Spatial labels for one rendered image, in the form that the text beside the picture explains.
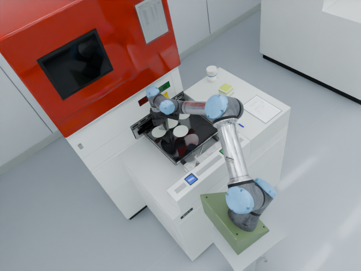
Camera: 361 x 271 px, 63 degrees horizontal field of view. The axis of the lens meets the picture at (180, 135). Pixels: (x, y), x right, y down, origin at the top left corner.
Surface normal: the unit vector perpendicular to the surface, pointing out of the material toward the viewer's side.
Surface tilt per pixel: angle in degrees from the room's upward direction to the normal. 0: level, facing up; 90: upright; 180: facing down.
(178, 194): 0
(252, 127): 0
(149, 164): 0
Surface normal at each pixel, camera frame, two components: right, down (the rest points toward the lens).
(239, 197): -0.64, 0.09
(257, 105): -0.18, -0.63
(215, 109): -0.69, -0.16
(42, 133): 0.62, 0.53
